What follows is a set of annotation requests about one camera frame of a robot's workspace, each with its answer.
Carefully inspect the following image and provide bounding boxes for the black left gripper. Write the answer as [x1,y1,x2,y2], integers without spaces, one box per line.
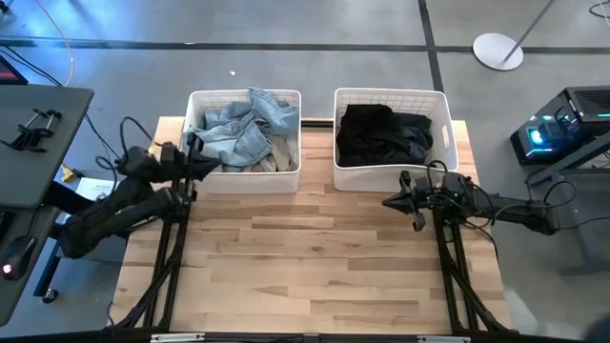
[159,131,223,186]

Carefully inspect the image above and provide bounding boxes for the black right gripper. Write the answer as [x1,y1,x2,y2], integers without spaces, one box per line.
[381,170,447,233]

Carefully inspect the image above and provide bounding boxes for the dark teal towel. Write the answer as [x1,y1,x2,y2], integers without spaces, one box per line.
[404,112,435,166]

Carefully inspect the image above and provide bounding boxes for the white fluffy cloth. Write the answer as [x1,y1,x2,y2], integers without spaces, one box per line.
[247,135,298,173]

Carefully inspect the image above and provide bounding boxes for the white mesh plastic basket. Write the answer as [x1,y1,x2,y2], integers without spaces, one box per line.
[332,87,459,193]
[179,88,303,195]

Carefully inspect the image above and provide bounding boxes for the light blue denim jeans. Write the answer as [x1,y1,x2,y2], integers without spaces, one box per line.
[184,87,300,173]

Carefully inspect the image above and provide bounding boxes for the black garment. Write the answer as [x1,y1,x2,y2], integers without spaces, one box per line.
[335,103,420,169]

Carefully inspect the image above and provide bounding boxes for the white paper sheet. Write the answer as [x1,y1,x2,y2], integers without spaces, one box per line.
[74,176,117,203]

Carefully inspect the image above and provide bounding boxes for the dark grey desk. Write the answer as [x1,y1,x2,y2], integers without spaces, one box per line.
[0,83,95,328]

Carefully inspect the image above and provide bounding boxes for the black desk clamp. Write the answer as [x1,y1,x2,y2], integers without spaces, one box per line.
[0,108,64,154]

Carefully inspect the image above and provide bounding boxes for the white round stand base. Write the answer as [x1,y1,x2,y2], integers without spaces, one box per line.
[471,31,525,72]

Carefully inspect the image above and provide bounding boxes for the black computer tower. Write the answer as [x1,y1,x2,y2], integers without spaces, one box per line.
[509,85,610,167]

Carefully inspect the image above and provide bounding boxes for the grey stand pole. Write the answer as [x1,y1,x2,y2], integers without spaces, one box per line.
[502,0,558,65]

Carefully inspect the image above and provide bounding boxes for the black computer monitor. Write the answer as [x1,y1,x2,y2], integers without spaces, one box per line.
[0,55,29,87]

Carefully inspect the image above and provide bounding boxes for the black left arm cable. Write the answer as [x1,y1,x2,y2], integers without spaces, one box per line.
[94,115,161,178]

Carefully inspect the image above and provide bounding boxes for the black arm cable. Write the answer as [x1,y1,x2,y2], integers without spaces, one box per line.
[425,159,610,249]
[94,115,161,178]

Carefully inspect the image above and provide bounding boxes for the black aluminium support frame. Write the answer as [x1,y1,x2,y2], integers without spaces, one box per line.
[110,179,199,333]
[430,208,512,334]

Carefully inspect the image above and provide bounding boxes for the silver table bracket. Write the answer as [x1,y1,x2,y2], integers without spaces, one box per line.
[149,333,207,343]
[416,334,472,343]

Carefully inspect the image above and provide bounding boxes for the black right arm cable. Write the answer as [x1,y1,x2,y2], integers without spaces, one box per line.
[425,159,610,249]

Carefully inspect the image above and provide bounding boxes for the black floor cable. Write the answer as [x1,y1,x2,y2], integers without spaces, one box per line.
[0,44,123,161]

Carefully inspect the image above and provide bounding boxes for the white floor cable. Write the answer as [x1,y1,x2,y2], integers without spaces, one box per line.
[33,0,77,88]

